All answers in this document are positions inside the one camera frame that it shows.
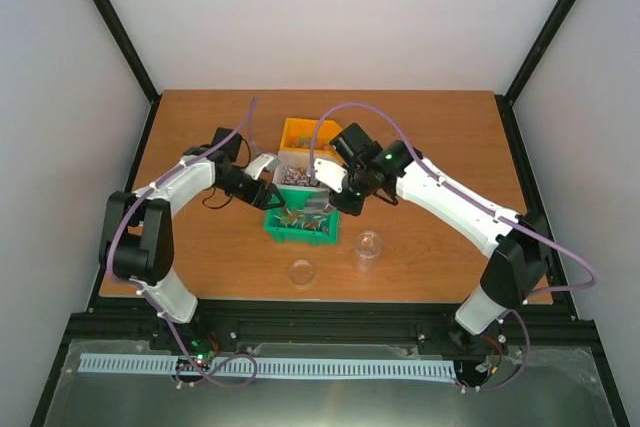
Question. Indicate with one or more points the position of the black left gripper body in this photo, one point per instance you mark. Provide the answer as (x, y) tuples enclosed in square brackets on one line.
[(243, 193)]

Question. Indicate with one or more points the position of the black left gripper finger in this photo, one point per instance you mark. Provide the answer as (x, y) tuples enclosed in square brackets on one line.
[(273, 201), (271, 190)]

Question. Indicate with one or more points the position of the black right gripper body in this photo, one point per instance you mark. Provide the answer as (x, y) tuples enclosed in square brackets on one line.
[(354, 206)]

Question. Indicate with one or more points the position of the white plastic candy bin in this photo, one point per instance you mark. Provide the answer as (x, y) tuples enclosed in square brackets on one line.
[(292, 178)]

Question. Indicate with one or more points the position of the green plastic candy bin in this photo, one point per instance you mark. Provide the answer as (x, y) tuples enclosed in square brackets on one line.
[(300, 232)]

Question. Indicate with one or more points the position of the metal candy scoop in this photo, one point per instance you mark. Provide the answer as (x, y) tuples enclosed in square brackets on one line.
[(318, 203)]

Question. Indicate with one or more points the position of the orange plastic candy bin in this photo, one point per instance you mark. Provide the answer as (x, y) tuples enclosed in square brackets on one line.
[(297, 135)]

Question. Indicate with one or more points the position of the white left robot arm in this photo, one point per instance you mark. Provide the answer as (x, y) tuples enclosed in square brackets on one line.
[(137, 243)]

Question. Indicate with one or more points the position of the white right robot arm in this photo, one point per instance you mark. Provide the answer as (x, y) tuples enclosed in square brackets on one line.
[(514, 244)]

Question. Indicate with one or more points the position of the clear plastic jar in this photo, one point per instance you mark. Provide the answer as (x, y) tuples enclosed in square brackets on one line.
[(368, 248)]

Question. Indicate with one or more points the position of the clear round jar lid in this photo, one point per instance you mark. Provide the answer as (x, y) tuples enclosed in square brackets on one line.
[(302, 272)]

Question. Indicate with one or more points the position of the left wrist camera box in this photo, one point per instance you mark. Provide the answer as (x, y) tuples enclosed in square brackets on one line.
[(265, 162)]

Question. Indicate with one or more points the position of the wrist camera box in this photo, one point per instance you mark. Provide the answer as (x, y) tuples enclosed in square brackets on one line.
[(265, 162), (329, 173)]

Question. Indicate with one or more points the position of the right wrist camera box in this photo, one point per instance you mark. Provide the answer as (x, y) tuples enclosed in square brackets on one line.
[(329, 173)]

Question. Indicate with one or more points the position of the black aluminium frame base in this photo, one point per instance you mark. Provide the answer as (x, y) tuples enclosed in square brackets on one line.
[(126, 319)]

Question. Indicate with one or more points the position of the light blue slotted cable duct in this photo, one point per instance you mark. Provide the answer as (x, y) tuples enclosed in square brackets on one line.
[(273, 368)]

